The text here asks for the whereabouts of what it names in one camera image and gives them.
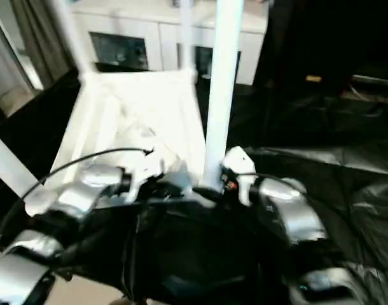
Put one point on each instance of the white plastic table leg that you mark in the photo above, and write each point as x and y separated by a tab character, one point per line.
186	31
9	162
224	95
70	35

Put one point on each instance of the white plastic table top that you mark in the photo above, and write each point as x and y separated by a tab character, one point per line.
133	105

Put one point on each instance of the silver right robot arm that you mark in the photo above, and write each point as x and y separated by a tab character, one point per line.
302	219

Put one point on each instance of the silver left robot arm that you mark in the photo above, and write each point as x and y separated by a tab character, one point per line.
19	276

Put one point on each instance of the black plastic mat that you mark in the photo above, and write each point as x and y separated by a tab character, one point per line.
197	248

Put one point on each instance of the black box with yellow label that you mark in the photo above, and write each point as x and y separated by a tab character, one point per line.
302	38

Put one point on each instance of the white glass-door cabinet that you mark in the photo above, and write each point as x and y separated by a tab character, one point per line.
124	25

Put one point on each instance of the grey-brown curtain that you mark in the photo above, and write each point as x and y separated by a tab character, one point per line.
44	38

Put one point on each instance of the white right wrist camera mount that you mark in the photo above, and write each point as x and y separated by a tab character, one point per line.
240	162

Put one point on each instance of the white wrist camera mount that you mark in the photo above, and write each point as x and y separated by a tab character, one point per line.
146	168
240	162

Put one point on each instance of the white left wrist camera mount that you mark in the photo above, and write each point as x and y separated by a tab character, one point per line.
146	168

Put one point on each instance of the dark metal rail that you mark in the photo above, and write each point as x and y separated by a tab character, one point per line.
373	78

